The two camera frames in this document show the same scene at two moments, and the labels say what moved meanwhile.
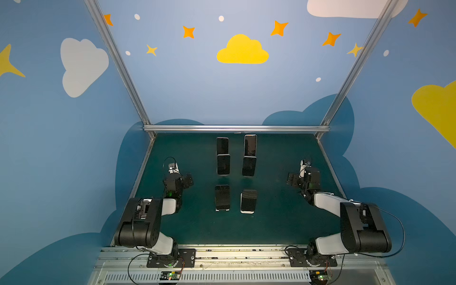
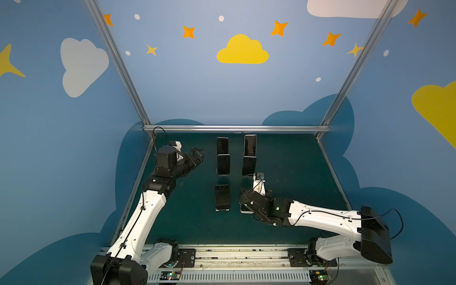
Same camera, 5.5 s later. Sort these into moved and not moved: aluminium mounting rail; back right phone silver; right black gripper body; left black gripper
Moved: left black gripper; right black gripper body
Not moved: back right phone silver; aluminium mounting rail
